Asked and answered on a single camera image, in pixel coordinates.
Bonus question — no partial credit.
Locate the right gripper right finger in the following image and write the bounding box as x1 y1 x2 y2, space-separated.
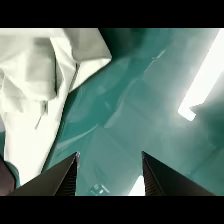
141 150 216 197

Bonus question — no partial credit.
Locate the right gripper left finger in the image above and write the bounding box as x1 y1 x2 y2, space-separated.
9 151 81 197

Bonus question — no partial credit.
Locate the white shirt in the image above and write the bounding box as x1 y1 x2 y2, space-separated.
0 28 113 188

